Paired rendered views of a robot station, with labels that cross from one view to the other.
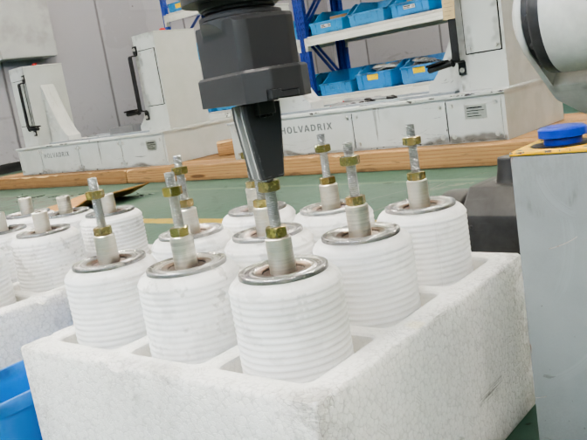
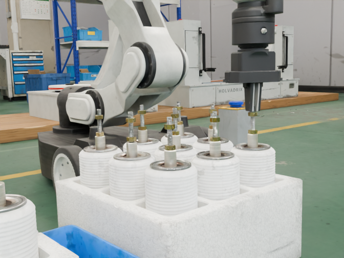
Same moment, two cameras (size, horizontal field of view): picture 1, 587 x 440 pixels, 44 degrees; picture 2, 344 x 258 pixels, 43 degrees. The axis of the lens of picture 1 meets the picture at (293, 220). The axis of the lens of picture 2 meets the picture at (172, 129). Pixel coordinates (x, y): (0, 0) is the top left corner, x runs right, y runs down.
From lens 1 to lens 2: 113 cm
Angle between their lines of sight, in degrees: 80
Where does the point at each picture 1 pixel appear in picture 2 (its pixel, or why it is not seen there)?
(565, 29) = (163, 71)
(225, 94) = (263, 78)
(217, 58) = (258, 64)
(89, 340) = (192, 206)
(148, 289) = (232, 163)
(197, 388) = (269, 193)
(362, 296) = not seen: hidden behind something
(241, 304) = (267, 156)
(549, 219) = (244, 129)
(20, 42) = not seen: outside the picture
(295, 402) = (298, 180)
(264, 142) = (259, 97)
